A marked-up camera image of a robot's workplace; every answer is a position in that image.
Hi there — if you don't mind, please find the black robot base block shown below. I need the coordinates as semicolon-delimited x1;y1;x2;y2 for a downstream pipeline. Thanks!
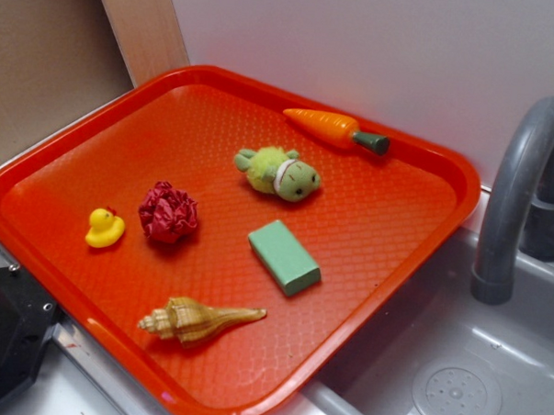
0;265;59;406

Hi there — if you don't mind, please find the green plush turtle toy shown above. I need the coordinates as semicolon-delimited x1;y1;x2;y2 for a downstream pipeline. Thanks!
234;146;322;203

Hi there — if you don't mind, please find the orange plastic tray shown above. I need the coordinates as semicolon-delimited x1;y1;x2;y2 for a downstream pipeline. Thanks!
0;66;481;415

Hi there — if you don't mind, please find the green rectangular block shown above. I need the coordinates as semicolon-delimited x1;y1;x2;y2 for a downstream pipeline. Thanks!
248;220;322;297

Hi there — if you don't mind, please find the orange plastic toy carrot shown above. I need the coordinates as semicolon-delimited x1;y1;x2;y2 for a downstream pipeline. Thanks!
282;108;390;156

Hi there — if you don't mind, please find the red crumpled ball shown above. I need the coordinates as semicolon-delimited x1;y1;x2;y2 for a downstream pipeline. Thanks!
138;181;198;244

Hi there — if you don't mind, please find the tan spiral seashell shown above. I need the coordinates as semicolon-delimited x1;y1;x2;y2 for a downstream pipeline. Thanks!
138;297;267;349

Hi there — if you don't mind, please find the yellow rubber duck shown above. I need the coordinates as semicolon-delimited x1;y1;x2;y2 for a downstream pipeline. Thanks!
85;208;126;249

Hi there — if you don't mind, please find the grey toy sink basin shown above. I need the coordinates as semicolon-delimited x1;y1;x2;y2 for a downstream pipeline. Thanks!
304;230;554;415

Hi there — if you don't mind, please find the light wooden board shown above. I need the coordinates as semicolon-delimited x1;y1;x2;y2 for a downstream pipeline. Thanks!
101;0;189;86

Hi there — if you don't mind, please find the grey toy faucet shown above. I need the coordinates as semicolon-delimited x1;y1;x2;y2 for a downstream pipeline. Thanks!
471;96;554;305

